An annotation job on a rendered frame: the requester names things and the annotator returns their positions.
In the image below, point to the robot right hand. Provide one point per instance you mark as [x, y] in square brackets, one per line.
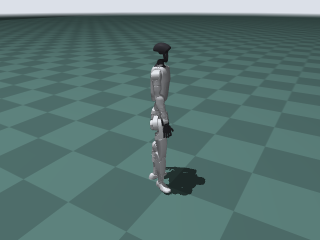
[166, 130]

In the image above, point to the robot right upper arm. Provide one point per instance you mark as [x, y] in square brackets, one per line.
[156, 77]

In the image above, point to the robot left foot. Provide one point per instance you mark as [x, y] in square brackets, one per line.
[153, 176]

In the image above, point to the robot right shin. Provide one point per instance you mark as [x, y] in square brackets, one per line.
[160, 166]

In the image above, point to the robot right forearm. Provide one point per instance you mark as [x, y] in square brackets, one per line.
[161, 109]

